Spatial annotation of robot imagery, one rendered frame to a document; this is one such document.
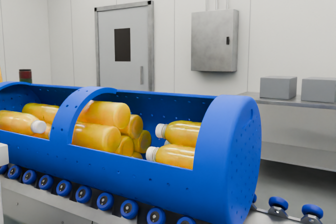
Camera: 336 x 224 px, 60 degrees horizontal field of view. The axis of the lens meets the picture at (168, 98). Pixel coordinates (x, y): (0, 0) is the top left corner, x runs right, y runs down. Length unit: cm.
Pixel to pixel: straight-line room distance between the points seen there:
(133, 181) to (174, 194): 10
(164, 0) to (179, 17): 38
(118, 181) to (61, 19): 574
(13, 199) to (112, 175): 45
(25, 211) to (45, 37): 570
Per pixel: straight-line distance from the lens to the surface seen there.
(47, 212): 94
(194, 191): 58
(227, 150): 54
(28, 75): 173
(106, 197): 78
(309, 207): 78
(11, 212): 106
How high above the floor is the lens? 131
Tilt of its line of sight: 8 degrees down
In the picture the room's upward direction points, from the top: straight up
